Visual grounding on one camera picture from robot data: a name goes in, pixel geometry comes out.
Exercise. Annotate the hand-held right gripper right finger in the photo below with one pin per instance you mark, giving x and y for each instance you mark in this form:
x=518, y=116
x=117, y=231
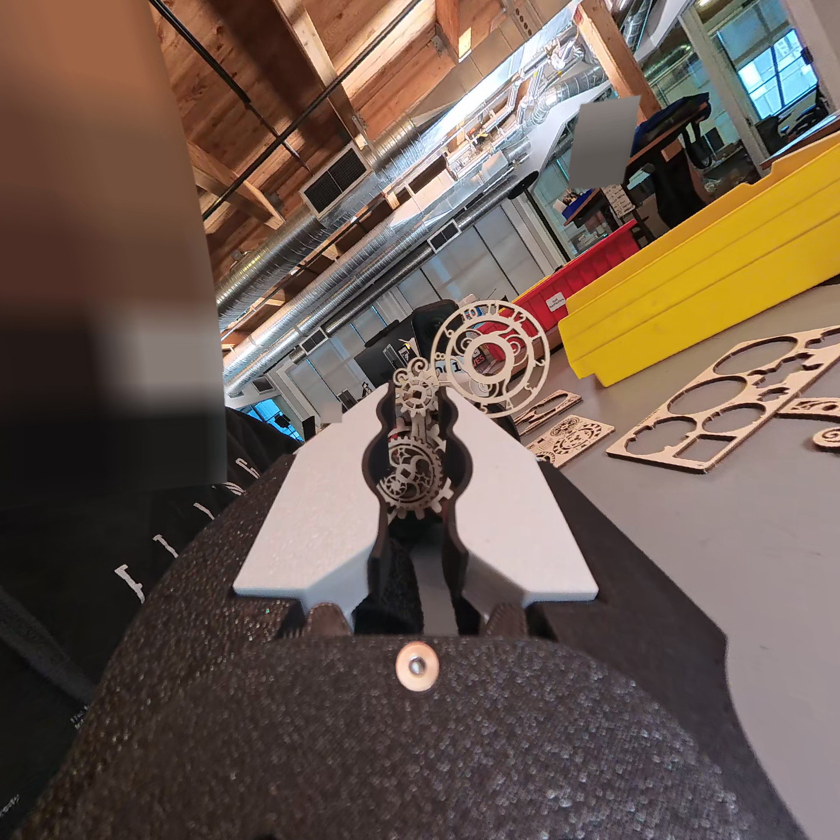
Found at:
x=525, y=531

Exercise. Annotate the wooden gear and dial assembly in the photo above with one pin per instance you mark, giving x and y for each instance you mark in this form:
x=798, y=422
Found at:
x=538, y=367

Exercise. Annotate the grey desk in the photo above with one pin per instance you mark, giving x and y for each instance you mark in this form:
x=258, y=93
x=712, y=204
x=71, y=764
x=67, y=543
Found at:
x=689, y=558

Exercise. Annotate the wooden puzzle sheet with cutouts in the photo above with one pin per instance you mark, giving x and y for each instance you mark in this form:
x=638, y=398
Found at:
x=564, y=399

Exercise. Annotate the red plastic bin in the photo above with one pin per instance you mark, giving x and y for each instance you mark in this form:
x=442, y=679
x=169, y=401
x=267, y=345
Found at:
x=558, y=289

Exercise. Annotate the silver air duct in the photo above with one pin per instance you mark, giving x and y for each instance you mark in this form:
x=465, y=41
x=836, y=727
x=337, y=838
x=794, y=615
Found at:
x=295, y=243
x=341, y=295

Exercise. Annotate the slotted yellow plastic bin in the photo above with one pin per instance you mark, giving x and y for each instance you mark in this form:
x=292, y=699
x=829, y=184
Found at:
x=689, y=308

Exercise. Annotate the person's black hoodie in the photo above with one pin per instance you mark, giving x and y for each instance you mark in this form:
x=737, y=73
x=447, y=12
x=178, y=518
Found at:
x=98, y=558

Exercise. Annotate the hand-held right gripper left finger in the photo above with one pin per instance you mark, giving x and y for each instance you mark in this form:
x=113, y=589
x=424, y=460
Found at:
x=308, y=525

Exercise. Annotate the black round disc on pole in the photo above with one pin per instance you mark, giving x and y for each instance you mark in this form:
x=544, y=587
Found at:
x=522, y=182

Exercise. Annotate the black screen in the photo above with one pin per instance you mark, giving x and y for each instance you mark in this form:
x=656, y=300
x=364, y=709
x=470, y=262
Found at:
x=380, y=358

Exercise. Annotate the ceiling vent grille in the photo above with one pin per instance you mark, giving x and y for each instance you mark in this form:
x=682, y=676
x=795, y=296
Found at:
x=334, y=180

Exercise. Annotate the ornate wooden leaf piece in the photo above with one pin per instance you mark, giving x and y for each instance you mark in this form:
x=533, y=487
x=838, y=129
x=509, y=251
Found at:
x=827, y=436

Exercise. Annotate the wooden puzzle frame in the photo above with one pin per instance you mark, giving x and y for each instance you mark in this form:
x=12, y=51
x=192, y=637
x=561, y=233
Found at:
x=630, y=446

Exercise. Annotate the wooden puzzle sheet with gears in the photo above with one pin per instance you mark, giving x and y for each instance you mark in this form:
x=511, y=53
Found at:
x=590, y=436

